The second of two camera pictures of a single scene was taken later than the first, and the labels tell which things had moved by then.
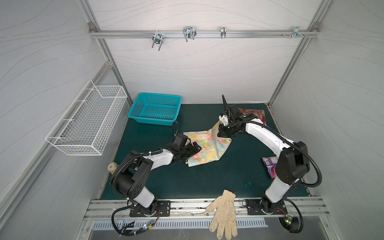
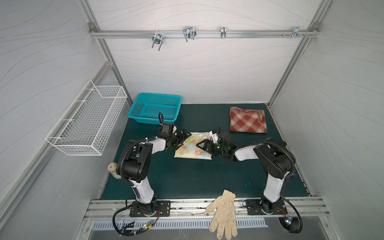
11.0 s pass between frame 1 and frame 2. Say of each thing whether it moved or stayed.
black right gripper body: moved
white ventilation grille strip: stayed
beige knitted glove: stayed
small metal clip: stayed
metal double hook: stayed
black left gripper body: moved
